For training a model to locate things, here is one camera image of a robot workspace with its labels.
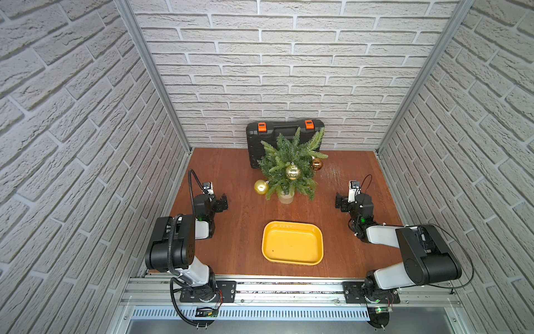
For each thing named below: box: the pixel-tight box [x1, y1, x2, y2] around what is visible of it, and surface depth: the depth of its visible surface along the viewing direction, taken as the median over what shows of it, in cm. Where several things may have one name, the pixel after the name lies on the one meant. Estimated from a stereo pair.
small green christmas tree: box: [254, 127, 329, 204], surface depth 76 cm
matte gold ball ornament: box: [253, 179, 270, 195], surface depth 77 cm
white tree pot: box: [278, 190, 295, 204], surface depth 99 cm
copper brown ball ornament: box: [312, 157, 324, 171], surface depth 73 cm
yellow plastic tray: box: [261, 221, 325, 266], surface depth 85 cm
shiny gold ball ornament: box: [285, 161, 302, 181], surface depth 72 cm
